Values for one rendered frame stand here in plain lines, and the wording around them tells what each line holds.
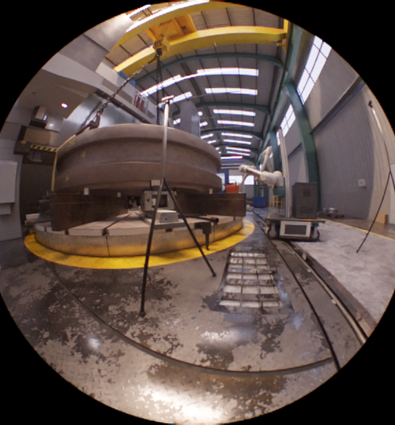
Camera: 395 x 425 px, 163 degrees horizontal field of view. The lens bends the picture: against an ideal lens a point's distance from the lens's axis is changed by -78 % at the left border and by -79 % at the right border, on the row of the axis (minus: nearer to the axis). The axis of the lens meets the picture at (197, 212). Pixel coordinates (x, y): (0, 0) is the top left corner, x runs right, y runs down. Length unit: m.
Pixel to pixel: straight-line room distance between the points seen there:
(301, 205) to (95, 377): 2.41
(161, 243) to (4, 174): 3.20
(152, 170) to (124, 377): 2.03
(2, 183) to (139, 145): 2.80
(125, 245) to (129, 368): 1.18
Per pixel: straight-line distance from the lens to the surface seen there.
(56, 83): 2.55
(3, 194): 3.36
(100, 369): 0.66
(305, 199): 2.17
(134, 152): 2.21
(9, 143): 3.98
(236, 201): 2.22
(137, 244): 1.49
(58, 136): 4.09
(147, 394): 0.58
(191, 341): 0.66
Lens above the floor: 0.56
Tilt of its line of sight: 5 degrees down
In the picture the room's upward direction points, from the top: 1 degrees counter-clockwise
